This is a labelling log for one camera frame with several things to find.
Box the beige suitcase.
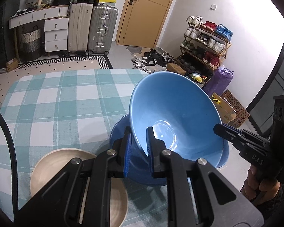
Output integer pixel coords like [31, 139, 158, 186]
[68, 3, 93, 52]

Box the purple bag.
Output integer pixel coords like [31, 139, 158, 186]
[203, 65, 234, 97]

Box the dotted beige rug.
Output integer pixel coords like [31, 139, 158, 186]
[0, 55, 112, 103]

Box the silver suitcase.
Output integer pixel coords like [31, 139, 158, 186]
[88, 6, 118, 55]

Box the wooden shoe rack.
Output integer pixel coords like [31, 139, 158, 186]
[177, 24, 231, 80]

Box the blue bowl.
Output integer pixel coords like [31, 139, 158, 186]
[129, 72, 224, 167]
[109, 113, 230, 188]

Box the brown cardboard box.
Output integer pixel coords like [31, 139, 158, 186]
[166, 63, 186, 76]

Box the black cable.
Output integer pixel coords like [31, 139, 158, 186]
[0, 101, 20, 212]

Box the person's right hand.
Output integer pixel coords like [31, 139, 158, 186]
[241, 165, 281, 204]

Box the wooden door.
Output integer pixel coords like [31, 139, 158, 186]
[116, 0, 173, 48]

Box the teal plaid tablecloth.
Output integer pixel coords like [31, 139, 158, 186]
[0, 69, 168, 226]

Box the woven laundry basket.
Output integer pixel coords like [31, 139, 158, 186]
[20, 25, 42, 61]

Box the cream plate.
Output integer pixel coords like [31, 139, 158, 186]
[30, 148, 129, 227]

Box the white drawer desk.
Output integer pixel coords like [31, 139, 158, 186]
[9, 5, 69, 53]

